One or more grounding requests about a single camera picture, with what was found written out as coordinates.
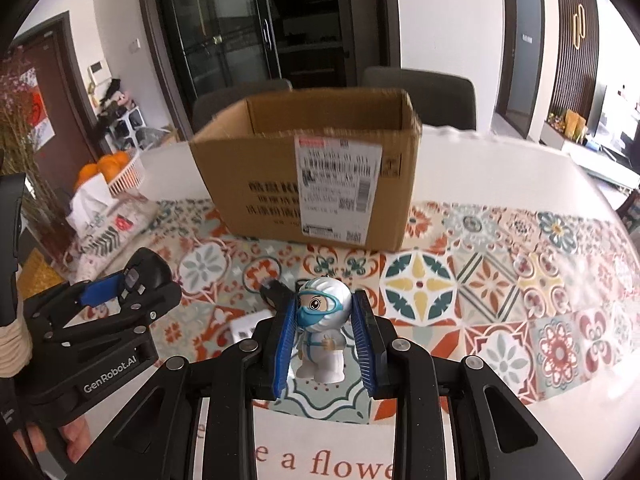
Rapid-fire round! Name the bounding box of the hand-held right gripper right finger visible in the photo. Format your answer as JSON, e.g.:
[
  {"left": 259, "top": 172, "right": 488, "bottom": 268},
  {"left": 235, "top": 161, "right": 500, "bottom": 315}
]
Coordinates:
[{"left": 351, "top": 290, "right": 573, "bottom": 480}]

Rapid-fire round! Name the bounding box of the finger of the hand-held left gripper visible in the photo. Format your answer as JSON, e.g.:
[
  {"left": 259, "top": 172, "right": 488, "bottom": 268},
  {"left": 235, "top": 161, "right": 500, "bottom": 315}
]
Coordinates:
[
  {"left": 22, "top": 270, "right": 128, "bottom": 331},
  {"left": 47, "top": 282, "right": 183, "bottom": 348}
]

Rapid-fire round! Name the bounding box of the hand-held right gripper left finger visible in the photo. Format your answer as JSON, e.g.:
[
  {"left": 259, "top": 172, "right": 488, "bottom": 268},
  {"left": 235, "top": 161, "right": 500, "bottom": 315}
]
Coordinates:
[{"left": 97, "top": 290, "right": 301, "bottom": 480}]

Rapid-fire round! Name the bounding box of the white masked figurine toy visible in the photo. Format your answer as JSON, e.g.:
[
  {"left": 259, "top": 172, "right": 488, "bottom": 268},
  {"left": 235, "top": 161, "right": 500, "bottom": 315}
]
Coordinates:
[{"left": 292, "top": 276, "right": 349, "bottom": 383}]

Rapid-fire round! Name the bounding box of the brown cardboard box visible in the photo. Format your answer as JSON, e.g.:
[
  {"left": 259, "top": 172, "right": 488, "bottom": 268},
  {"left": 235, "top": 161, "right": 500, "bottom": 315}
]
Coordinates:
[{"left": 189, "top": 87, "right": 423, "bottom": 252}]

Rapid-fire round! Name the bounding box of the person's left hand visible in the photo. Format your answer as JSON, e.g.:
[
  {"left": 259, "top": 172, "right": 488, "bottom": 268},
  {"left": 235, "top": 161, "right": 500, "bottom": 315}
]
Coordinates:
[{"left": 59, "top": 417, "right": 94, "bottom": 467}]

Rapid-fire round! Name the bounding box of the patterned fabric tissue cover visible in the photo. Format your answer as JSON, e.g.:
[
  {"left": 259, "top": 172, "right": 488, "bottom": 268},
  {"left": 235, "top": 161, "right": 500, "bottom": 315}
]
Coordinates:
[{"left": 65, "top": 180, "right": 161, "bottom": 281}]

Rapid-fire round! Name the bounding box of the black adapter plug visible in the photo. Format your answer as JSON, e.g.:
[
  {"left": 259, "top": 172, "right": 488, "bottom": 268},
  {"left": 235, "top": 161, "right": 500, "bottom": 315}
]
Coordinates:
[{"left": 259, "top": 277, "right": 291, "bottom": 313}]

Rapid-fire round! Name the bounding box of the yellow woven box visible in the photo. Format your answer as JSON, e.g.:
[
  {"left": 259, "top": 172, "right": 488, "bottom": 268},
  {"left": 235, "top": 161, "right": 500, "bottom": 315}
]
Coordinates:
[{"left": 20, "top": 247, "right": 61, "bottom": 286}]

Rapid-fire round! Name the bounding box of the white fruit basket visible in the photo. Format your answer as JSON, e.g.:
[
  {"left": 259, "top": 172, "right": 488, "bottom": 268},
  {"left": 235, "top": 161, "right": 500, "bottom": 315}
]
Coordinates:
[{"left": 105, "top": 152, "right": 146, "bottom": 198}]

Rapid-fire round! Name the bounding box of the orange fruit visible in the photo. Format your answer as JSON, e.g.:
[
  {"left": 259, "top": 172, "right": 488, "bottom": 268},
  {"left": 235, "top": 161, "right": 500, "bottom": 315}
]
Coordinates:
[
  {"left": 75, "top": 164, "right": 103, "bottom": 191},
  {"left": 97, "top": 152, "right": 132, "bottom": 183}
]

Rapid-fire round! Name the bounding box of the patterned white tablecloth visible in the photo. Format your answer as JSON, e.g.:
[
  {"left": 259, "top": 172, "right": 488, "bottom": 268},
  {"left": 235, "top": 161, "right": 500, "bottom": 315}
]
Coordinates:
[{"left": 30, "top": 127, "right": 640, "bottom": 480}]

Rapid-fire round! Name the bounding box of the white shoe rack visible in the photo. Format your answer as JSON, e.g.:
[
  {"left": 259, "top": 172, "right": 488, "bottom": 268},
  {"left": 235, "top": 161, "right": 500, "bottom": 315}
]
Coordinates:
[{"left": 102, "top": 110, "right": 146, "bottom": 153}]

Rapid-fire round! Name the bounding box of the dried flower bunch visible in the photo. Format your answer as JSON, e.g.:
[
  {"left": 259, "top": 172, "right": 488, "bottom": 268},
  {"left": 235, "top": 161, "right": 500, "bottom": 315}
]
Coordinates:
[{"left": 0, "top": 47, "right": 56, "bottom": 241}]

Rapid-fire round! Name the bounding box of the brown entrance door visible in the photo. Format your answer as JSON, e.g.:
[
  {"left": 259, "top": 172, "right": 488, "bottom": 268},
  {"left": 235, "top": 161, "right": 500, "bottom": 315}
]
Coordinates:
[{"left": 10, "top": 12, "right": 101, "bottom": 171}]

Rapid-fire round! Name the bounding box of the red door poster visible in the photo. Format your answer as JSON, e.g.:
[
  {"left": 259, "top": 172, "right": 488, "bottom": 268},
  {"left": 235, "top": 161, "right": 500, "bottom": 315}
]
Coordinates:
[{"left": 25, "top": 67, "right": 56, "bottom": 141}]

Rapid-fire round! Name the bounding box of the dark clutter pile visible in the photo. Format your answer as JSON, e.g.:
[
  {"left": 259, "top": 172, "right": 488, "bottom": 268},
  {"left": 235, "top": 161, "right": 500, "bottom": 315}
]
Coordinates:
[{"left": 92, "top": 79, "right": 136, "bottom": 116}]

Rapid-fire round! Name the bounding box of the dark dining chair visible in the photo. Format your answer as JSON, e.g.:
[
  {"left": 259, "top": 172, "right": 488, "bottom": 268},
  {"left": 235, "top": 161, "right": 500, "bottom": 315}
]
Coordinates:
[
  {"left": 361, "top": 66, "right": 477, "bottom": 131},
  {"left": 191, "top": 79, "right": 293, "bottom": 136}
]

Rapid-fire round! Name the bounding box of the dark sliding glass door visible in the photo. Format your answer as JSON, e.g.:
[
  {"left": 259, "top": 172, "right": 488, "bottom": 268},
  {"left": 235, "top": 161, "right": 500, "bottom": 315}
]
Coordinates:
[{"left": 136, "top": 0, "right": 401, "bottom": 136}]

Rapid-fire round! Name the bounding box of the white television cabinet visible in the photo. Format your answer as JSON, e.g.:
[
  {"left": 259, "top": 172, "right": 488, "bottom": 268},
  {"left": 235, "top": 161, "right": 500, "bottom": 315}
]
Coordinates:
[{"left": 540, "top": 122, "right": 640, "bottom": 191}]

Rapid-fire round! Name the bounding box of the yellow gift bag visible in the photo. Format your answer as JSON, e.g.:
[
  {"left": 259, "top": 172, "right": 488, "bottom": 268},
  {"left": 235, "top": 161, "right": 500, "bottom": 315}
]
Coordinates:
[{"left": 565, "top": 110, "right": 587, "bottom": 141}]

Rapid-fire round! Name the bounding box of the dark framed interior door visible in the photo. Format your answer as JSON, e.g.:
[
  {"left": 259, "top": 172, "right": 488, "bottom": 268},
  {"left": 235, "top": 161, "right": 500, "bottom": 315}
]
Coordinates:
[{"left": 495, "top": 0, "right": 546, "bottom": 138}]

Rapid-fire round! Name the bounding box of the flat screen television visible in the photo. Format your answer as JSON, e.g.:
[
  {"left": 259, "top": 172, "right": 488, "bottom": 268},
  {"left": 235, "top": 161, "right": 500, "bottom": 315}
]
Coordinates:
[{"left": 590, "top": 82, "right": 640, "bottom": 161}]

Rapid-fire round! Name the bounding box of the white wall intercom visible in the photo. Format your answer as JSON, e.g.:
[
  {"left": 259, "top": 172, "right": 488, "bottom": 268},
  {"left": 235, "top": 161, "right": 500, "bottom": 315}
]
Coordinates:
[{"left": 87, "top": 60, "right": 112, "bottom": 86}]

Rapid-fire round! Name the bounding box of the gold wall ornament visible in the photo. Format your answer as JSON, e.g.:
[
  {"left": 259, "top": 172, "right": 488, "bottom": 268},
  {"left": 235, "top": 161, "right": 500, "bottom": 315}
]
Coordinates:
[{"left": 571, "top": 4, "right": 587, "bottom": 52}]

